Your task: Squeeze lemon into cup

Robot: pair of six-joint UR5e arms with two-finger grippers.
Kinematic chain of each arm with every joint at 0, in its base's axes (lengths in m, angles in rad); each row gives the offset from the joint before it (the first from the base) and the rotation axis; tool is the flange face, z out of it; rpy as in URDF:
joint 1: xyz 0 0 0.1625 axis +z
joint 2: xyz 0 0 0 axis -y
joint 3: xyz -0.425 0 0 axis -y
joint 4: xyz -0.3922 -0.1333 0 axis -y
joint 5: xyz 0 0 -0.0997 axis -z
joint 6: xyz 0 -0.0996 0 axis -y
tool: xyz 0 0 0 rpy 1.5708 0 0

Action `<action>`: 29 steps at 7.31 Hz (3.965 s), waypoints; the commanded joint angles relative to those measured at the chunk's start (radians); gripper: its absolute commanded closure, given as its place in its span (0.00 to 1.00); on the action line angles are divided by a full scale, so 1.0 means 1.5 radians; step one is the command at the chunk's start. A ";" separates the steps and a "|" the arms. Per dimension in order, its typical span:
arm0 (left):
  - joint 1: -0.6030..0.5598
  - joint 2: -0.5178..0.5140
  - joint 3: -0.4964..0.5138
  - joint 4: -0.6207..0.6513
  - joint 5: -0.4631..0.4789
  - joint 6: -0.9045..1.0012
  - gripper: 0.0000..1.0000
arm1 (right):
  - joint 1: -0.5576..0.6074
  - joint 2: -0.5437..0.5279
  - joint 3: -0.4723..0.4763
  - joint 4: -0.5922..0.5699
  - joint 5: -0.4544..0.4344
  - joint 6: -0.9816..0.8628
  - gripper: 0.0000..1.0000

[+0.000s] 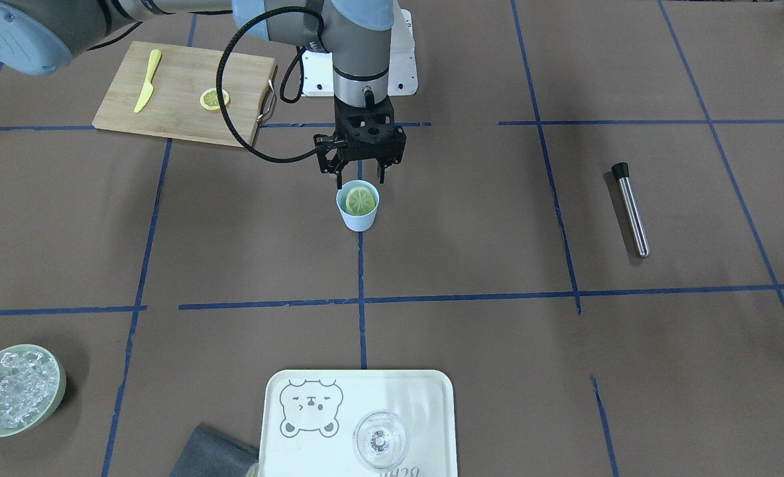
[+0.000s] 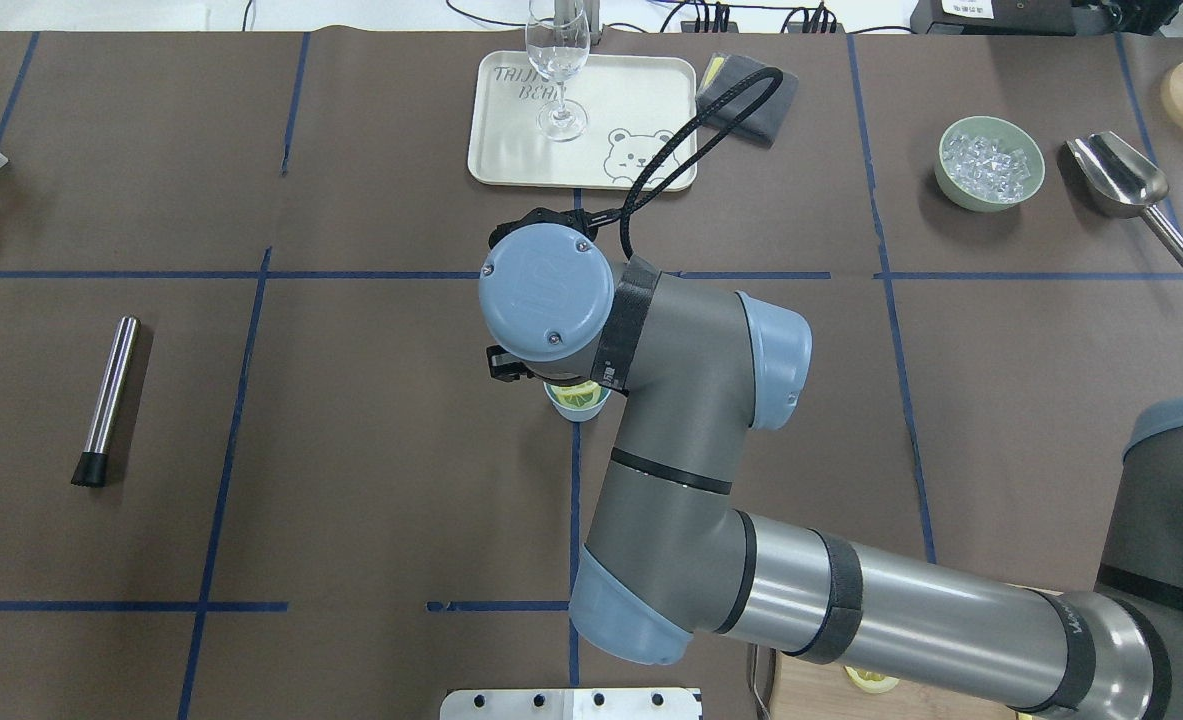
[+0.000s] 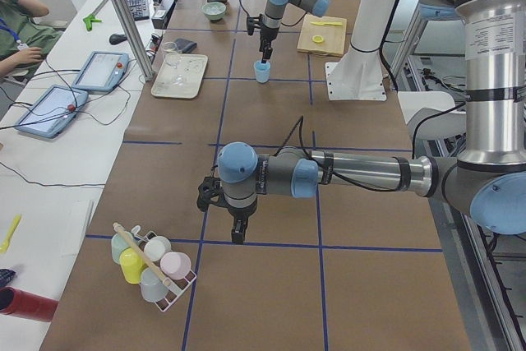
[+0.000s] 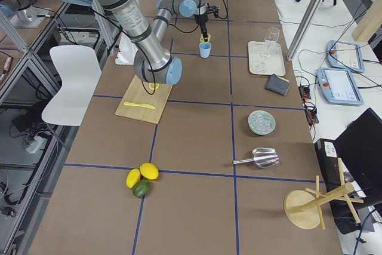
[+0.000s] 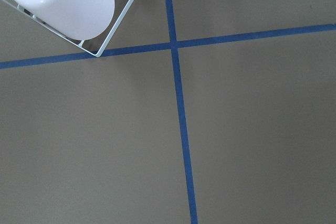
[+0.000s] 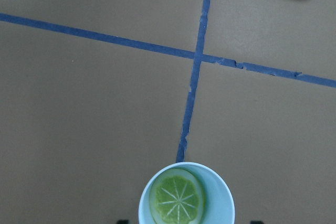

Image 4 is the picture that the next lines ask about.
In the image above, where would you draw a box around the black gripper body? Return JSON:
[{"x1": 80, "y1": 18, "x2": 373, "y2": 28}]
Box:
[{"x1": 194, "y1": 4, "x2": 220, "y2": 32}]

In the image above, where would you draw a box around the yellow lemon slice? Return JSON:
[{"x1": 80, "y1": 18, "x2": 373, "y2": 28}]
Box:
[
  {"x1": 149, "y1": 83, "x2": 159, "y2": 90},
  {"x1": 200, "y1": 33, "x2": 211, "y2": 43}
]

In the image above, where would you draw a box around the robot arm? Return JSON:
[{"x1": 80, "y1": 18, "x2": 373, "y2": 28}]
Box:
[{"x1": 61, "y1": 0, "x2": 219, "y2": 85}]

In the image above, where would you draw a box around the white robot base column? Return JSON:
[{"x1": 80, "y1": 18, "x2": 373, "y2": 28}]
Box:
[{"x1": 115, "y1": 33, "x2": 137, "y2": 65}]

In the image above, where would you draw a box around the light blue paper cup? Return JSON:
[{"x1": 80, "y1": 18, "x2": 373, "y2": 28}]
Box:
[{"x1": 199, "y1": 42, "x2": 212, "y2": 59}]

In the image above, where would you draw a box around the whole yellow lemon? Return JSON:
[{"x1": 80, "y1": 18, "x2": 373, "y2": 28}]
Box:
[
  {"x1": 139, "y1": 162, "x2": 159, "y2": 180},
  {"x1": 125, "y1": 168, "x2": 141, "y2": 189}
]

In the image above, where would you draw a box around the wooden cup tree stand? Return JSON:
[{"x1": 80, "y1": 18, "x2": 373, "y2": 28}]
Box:
[{"x1": 284, "y1": 158, "x2": 363, "y2": 229}]

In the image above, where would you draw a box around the cream bear serving tray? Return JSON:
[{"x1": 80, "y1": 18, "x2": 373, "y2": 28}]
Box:
[{"x1": 248, "y1": 41, "x2": 286, "y2": 76}]

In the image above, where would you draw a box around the clear wine glass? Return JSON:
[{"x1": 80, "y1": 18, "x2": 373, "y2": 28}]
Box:
[{"x1": 260, "y1": 27, "x2": 280, "y2": 59}]

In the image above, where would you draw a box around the grey folded cloth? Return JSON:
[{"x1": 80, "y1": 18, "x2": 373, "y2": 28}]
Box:
[{"x1": 264, "y1": 74, "x2": 291, "y2": 96}]

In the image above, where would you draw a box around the yellow plastic knife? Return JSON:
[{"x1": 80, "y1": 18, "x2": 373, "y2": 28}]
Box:
[{"x1": 124, "y1": 102, "x2": 156, "y2": 109}]

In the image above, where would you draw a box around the wooden cutting board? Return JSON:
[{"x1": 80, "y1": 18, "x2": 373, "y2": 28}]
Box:
[{"x1": 115, "y1": 76, "x2": 172, "y2": 124}]

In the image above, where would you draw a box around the green bowl of ice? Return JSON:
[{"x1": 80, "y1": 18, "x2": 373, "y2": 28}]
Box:
[{"x1": 248, "y1": 110, "x2": 276, "y2": 136}]

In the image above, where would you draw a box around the white plastic chair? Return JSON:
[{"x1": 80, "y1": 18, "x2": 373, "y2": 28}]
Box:
[{"x1": 42, "y1": 45, "x2": 101, "y2": 126}]

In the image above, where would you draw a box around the black power strip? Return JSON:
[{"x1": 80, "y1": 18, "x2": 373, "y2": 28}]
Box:
[{"x1": 298, "y1": 85, "x2": 319, "y2": 126}]

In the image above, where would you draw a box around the steel ice scoop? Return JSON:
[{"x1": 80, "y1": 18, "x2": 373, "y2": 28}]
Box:
[{"x1": 233, "y1": 148, "x2": 280, "y2": 169}]

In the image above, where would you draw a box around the near blue teach pendant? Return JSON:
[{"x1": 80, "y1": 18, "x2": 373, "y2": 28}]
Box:
[{"x1": 317, "y1": 67, "x2": 363, "y2": 106}]

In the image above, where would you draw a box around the blue teach pendant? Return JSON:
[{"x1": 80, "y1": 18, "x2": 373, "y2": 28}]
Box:
[
  {"x1": 326, "y1": 40, "x2": 365, "y2": 73},
  {"x1": 317, "y1": 67, "x2": 363, "y2": 106}
]

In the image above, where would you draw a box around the far blue teach pendant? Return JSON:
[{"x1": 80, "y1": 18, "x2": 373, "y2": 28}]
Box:
[{"x1": 326, "y1": 40, "x2": 365, "y2": 73}]

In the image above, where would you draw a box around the green lime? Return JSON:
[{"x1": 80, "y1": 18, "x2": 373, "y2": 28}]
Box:
[{"x1": 133, "y1": 179, "x2": 151, "y2": 198}]

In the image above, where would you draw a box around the black computer monitor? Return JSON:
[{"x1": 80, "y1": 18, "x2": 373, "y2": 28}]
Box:
[{"x1": 334, "y1": 107, "x2": 381, "y2": 199}]

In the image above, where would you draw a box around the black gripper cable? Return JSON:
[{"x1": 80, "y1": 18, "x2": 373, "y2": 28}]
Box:
[{"x1": 171, "y1": 0, "x2": 229, "y2": 33}]

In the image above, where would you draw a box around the aluminium frame post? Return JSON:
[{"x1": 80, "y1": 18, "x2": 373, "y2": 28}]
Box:
[{"x1": 286, "y1": 0, "x2": 343, "y2": 62}]

